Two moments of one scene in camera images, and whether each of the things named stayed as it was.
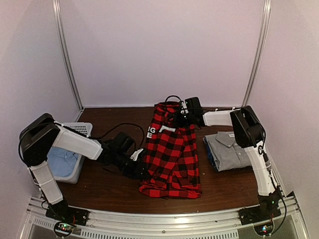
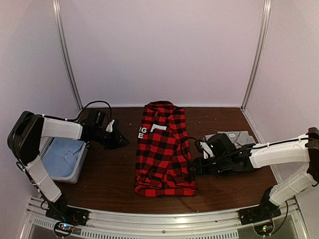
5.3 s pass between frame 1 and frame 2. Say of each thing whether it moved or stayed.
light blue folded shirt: stayed
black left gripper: moved
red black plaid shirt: moved
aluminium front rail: stayed
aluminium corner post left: stayed
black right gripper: moved
